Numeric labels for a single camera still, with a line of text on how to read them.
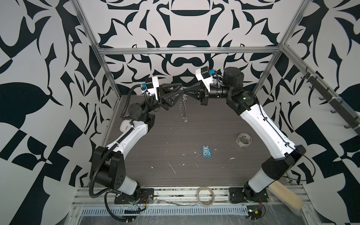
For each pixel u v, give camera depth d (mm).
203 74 476
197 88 542
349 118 541
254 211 712
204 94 519
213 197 732
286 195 729
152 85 501
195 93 567
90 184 371
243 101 482
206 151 891
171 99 593
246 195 674
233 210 713
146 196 732
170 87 576
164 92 561
